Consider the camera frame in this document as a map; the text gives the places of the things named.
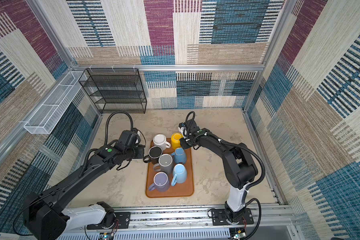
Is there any yellow mug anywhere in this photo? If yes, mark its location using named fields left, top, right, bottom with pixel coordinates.
left=171, top=133, right=183, bottom=150

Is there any light blue mug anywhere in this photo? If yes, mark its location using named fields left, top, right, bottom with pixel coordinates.
left=171, top=164, right=188, bottom=186

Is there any brown plastic tray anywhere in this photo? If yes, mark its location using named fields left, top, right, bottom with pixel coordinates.
left=146, top=134, right=194, bottom=198

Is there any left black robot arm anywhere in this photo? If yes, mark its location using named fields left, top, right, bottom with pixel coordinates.
left=13, top=112, right=144, bottom=240

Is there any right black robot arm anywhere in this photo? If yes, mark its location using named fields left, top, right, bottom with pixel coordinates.
left=179, top=111, right=266, bottom=224

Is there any black mug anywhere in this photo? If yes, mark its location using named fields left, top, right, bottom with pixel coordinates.
left=143, top=146, right=163, bottom=165

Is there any teal blue mug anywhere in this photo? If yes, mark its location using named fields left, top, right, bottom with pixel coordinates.
left=170, top=148, right=187, bottom=165

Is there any white mug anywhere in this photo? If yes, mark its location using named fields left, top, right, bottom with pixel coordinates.
left=153, top=134, right=172, bottom=151

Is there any grey mug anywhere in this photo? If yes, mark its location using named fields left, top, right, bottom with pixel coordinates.
left=153, top=154, right=174, bottom=176

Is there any purple mug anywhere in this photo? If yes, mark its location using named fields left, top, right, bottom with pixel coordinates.
left=148, top=172, right=170, bottom=192

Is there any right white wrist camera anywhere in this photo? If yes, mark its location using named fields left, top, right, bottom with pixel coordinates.
left=179, top=122, right=189, bottom=139

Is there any black wire shelf rack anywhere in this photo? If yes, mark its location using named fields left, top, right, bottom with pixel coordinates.
left=79, top=68, right=147, bottom=114

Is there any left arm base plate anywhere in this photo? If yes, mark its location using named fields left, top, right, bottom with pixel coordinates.
left=86, top=212, right=131, bottom=232

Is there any white wire mesh basket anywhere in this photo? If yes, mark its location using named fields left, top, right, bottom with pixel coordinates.
left=24, top=71, right=83, bottom=135

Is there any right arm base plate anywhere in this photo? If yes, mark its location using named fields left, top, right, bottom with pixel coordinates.
left=207, top=208, right=254, bottom=226

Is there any aluminium mounting rail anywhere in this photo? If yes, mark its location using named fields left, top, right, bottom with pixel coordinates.
left=38, top=203, right=298, bottom=240

